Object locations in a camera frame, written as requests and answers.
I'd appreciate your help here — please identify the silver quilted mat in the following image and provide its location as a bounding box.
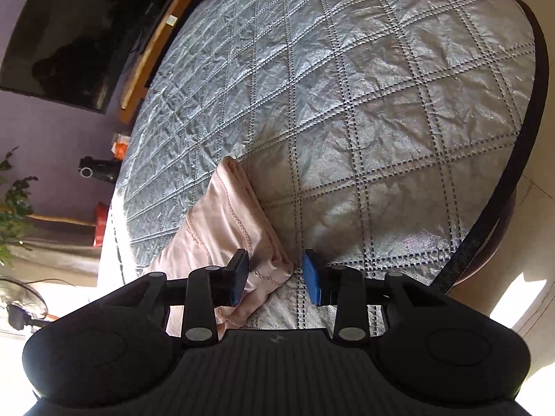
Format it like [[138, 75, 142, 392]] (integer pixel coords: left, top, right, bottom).
[[97, 0, 539, 330]]

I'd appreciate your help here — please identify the green potted tree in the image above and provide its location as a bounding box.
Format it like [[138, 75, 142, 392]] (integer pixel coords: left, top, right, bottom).
[[0, 146, 94, 268]]

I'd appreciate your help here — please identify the beige curtain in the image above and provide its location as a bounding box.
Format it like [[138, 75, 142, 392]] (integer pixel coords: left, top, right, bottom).
[[1, 239, 101, 287]]

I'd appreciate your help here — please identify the black flat television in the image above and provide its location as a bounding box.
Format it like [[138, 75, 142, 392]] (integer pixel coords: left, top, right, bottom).
[[1, 0, 170, 113]]

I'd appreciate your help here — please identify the orange tissue box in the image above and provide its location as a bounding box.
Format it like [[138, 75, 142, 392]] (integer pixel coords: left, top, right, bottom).
[[111, 133, 131, 161]]

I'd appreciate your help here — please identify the wooden tv stand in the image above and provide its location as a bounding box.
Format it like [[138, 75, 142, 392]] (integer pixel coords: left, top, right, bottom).
[[119, 0, 192, 125]]

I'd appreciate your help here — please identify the standing electric fan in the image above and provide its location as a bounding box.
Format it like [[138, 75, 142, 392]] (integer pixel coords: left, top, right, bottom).
[[0, 277, 51, 331]]

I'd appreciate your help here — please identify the pink garment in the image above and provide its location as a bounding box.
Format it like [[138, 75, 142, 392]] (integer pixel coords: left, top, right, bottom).
[[145, 157, 293, 336]]

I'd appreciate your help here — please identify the red plant pot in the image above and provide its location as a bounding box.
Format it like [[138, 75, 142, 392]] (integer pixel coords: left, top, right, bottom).
[[93, 202, 109, 248]]

